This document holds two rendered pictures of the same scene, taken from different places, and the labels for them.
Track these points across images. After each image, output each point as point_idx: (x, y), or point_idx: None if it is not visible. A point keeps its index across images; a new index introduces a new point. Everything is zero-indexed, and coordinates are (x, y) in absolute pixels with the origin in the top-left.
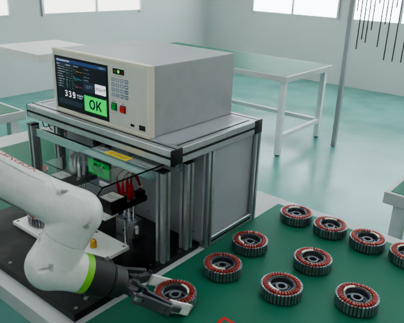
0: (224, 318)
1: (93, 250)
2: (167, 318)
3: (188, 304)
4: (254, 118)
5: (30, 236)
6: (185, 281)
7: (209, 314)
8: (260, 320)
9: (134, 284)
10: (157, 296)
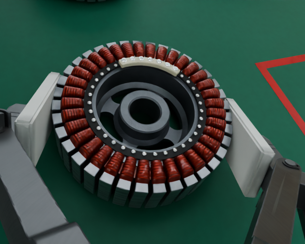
0: (264, 66)
1: None
2: (211, 199)
3: (235, 106)
4: None
5: None
6: (116, 46)
7: (237, 85)
8: (286, 20)
9: None
10: (288, 205)
